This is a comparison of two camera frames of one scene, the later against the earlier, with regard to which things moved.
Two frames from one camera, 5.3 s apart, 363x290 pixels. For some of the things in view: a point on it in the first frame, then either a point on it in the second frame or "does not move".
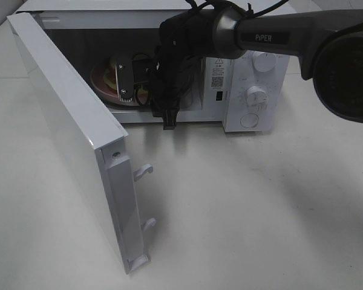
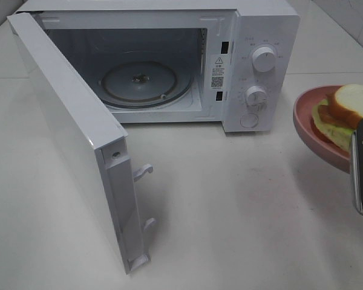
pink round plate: (104, 79) → (303, 107)
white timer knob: (257, 98) does not move
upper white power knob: (264, 61) does not move
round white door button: (248, 120) does not move
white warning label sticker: (217, 74) does not move
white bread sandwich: (110, 78) → (337, 116)
